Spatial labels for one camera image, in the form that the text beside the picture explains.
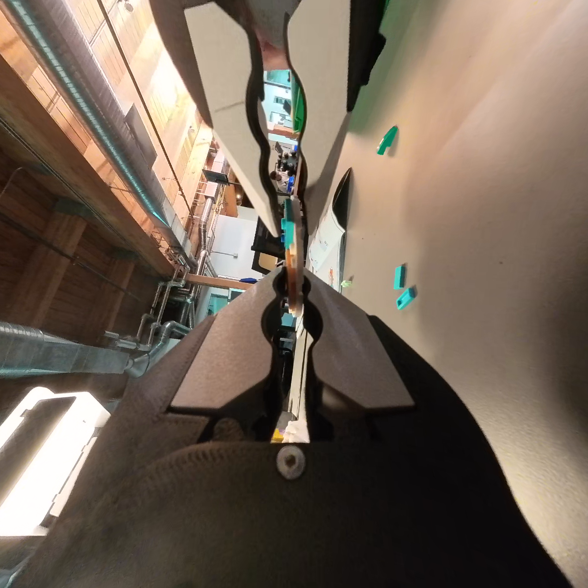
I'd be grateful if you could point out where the grey pipe cluster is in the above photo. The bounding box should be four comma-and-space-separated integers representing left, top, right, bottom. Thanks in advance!
103, 271, 203, 368

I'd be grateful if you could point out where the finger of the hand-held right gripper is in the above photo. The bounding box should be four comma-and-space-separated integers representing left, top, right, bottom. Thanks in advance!
286, 0, 353, 190
183, 0, 283, 238

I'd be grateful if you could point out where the silver ventilation duct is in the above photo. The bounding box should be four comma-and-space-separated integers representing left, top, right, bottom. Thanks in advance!
0, 322, 148, 379

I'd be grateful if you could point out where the open instruction booklet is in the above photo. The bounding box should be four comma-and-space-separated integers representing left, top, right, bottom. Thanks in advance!
307, 168, 353, 288

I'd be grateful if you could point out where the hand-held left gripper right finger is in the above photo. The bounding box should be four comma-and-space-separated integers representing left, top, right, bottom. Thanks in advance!
301, 271, 416, 441

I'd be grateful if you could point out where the black office chair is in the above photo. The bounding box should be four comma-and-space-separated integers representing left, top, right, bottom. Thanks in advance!
250, 218, 282, 258

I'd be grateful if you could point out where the round white brick plate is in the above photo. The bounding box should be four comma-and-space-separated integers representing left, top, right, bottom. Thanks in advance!
279, 197, 307, 318

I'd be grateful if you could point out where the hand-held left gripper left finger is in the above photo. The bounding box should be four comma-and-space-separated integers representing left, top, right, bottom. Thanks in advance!
170, 265, 290, 441

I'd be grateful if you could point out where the teal arch brick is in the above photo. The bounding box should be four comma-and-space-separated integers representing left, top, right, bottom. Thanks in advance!
377, 125, 399, 157

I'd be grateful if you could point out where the slim silver duct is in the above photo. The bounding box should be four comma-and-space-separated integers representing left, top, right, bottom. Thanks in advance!
195, 195, 217, 276

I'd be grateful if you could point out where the white lamp light panel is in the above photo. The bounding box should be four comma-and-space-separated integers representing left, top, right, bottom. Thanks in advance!
0, 387, 112, 538

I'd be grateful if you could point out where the long grey ceiling duct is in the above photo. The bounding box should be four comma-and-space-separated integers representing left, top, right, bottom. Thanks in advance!
0, 0, 194, 258

